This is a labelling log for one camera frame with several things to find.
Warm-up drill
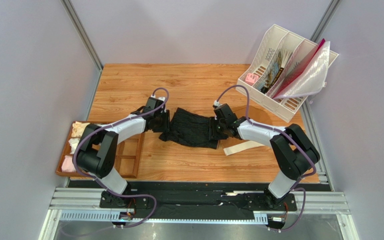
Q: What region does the black striped underwear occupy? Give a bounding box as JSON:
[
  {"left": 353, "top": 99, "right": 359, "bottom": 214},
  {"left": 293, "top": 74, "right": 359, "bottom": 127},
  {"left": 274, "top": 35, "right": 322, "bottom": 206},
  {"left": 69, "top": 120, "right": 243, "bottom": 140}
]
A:
[{"left": 159, "top": 107, "right": 218, "bottom": 149}]

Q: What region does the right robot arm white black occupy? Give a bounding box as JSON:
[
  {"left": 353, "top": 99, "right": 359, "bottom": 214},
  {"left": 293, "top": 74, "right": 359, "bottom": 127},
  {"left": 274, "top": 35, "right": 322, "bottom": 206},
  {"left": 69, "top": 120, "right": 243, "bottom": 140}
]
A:
[{"left": 209, "top": 102, "right": 321, "bottom": 208}]

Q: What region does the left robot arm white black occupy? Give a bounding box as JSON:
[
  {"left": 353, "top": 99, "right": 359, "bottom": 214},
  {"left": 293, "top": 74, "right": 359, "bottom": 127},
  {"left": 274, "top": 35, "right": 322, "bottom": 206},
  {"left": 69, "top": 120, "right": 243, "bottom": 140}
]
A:
[{"left": 72, "top": 95, "right": 170, "bottom": 196}]

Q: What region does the orange ribbed underwear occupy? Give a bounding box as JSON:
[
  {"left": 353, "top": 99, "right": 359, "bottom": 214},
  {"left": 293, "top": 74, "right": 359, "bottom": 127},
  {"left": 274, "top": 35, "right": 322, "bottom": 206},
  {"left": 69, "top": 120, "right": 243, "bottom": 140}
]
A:
[{"left": 215, "top": 105, "right": 275, "bottom": 157}]

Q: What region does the cream rolled underwear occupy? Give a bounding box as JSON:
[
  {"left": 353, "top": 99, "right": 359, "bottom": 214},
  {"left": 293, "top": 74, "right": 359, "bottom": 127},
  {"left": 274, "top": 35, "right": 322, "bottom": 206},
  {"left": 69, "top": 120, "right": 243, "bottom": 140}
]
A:
[{"left": 71, "top": 121, "right": 90, "bottom": 138}]

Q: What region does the white rolled underwear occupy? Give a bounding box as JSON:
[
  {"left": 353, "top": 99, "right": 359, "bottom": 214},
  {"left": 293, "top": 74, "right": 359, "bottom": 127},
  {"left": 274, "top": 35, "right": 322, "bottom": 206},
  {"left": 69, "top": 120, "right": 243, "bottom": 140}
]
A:
[{"left": 68, "top": 138, "right": 80, "bottom": 155}]

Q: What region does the pink rolled underwear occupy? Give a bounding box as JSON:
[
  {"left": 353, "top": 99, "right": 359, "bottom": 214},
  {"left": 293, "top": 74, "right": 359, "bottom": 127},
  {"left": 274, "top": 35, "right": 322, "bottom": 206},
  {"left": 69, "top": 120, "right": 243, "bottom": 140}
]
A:
[{"left": 61, "top": 155, "right": 76, "bottom": 173}]

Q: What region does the wooden compartment tray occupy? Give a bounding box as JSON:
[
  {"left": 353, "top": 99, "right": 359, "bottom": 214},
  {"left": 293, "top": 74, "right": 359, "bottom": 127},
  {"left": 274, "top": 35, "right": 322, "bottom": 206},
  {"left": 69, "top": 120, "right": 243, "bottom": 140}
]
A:
[{"left": 55, "top": 121, "right": 145, "bottom": 179}]

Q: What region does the pink sticky note pad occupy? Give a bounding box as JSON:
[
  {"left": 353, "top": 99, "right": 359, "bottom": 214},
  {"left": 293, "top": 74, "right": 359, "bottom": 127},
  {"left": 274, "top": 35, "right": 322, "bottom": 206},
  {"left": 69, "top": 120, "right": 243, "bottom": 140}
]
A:
[{"left": 244, "top": 73, "right": 260, "bottom": 86}]

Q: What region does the illustrated booklet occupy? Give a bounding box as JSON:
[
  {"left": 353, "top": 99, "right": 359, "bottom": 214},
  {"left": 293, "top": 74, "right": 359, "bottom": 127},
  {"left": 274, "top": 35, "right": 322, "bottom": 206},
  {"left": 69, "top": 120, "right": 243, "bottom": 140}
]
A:
[{"left": 254, "top": 48, "right": 293, "bottom": 94}]

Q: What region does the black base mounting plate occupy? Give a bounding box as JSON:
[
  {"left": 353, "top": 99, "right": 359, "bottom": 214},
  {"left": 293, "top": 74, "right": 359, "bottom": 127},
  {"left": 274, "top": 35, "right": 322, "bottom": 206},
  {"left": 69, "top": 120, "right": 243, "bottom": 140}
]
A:
[{"left": 67, "top": 180, "right": 333, "bottom": 221}]

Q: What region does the white plastic file rack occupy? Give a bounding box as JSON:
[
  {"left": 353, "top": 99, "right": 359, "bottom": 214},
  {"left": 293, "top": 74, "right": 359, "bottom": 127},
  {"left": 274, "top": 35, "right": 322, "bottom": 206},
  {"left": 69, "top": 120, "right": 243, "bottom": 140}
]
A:
[{"left": 235, "top": 24, "right": 338, "bottom": 122}]

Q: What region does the red plastic folder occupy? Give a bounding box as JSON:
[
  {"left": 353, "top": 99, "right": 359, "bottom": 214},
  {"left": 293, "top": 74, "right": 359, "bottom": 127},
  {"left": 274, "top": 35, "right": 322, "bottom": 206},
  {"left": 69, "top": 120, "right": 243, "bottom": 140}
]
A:
[{"left": 267, "top": 38, "right": 326, "bottom": 99}]

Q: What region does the clear bubble plastic folder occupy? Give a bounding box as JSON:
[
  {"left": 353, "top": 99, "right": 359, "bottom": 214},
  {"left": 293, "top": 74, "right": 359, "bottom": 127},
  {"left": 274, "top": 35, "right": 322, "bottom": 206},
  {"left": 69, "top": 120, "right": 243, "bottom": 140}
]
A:
[{"left": 275, "top": 41, "right": 331, "bottom": 99}]

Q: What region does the aluminium rail frame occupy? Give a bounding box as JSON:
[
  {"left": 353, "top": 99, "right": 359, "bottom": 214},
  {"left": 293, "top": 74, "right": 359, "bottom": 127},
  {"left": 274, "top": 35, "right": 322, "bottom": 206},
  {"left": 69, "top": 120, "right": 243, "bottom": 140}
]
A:
[{"left": 38, "top": 99, "right": 361, "bottom": 240}]

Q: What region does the left aluminium corner post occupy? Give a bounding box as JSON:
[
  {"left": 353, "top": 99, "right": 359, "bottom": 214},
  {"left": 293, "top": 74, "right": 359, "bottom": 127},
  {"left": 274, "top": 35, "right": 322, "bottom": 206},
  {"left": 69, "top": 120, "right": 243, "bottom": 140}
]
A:
[{"left": 60, "top": 0, "right": 104, "bottom": 72}]

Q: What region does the aluminium corner post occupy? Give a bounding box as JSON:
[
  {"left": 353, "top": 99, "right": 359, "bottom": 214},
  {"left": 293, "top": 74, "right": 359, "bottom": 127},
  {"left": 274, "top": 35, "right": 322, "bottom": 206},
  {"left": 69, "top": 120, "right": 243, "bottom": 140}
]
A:
[
  {"left": 60, "top": 0, "right": 104, "bottom": 72},
  {"left": 310, "top": 0, "right": 342, "bottom": 43}
]

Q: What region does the right aluminium corner post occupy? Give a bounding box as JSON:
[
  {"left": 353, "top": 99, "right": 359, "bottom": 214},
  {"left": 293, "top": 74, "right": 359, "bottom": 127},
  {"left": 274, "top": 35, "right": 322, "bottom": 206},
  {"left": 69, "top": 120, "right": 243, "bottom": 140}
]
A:
[{"left": 310, "top": 0, "right": 342, "bottom": 43}]

